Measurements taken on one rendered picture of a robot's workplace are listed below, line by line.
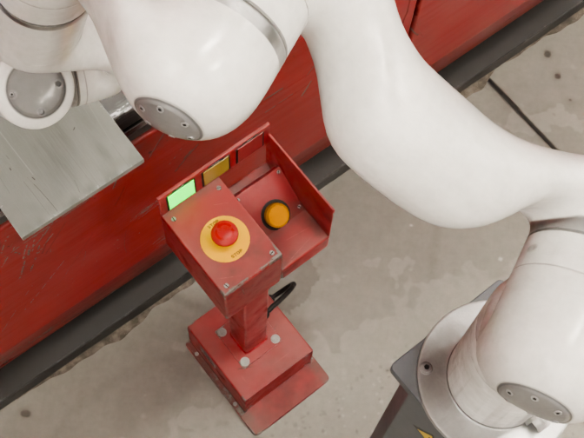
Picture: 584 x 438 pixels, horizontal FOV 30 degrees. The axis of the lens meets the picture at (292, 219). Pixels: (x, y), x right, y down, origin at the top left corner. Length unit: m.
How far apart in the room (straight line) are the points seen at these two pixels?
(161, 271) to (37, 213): 0.99
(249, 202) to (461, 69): 1.05
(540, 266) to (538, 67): 1.78
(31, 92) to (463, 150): 0.49
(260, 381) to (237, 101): 1.48
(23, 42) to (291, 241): 0.76
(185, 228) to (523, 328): 0.78
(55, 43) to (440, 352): 0.59
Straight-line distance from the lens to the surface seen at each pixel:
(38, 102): 1.13
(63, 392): 2.33
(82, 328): 2.31
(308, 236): 1.64
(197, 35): 0.72
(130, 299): 2.31
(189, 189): 1.55
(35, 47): 0.98
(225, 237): 1.53
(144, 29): 0.73
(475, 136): 0.83
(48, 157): 1.39
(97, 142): 1.39
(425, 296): 2.38
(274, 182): 1.63
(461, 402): 1.26
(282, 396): 2.28
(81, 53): 1.06
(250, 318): 1.97
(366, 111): 0.80
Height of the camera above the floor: 2.24
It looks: 68 degrees down
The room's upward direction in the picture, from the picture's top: 5 degrees clockwise
